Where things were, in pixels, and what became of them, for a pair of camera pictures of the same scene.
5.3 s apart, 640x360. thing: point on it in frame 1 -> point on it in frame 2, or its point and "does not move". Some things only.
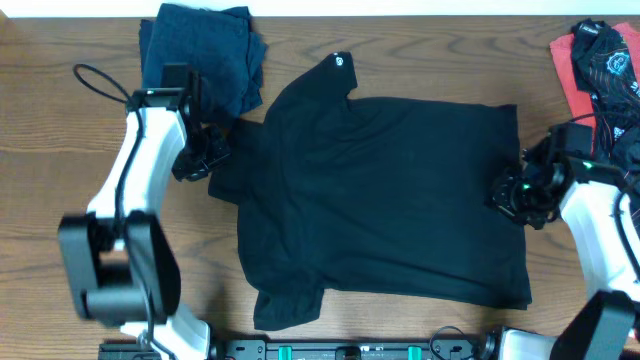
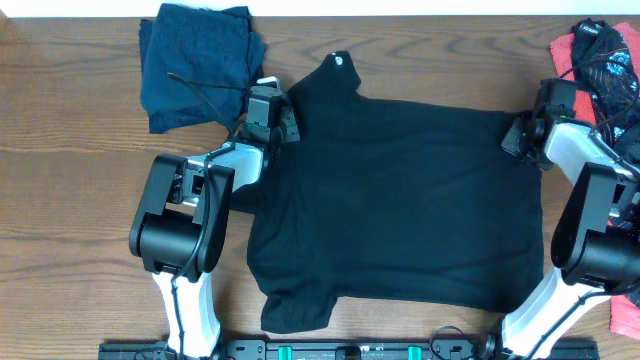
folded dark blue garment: [222, 47] does not move
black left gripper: [201, 163] -> [288, 126]
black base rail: [320, 350] does not move
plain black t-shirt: [387, 199] does not move
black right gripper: [511, 198] -> [513, 141]
